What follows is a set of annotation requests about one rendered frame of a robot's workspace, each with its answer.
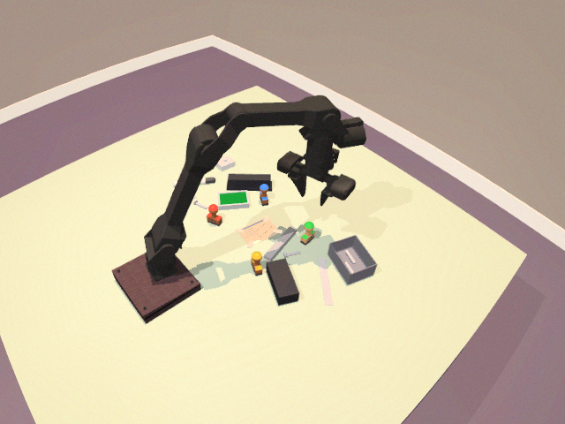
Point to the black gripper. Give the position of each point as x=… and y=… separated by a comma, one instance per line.
x=315, y=167

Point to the yellow rubber stamp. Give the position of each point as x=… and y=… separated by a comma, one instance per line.
x=255, y=262

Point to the white marker with grey cap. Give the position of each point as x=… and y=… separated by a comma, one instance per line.
x=204, y=181

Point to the pale pink flat strip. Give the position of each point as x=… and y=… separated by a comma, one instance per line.
x=325, y=283

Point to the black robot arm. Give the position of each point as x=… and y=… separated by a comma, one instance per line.
x=322, y=126

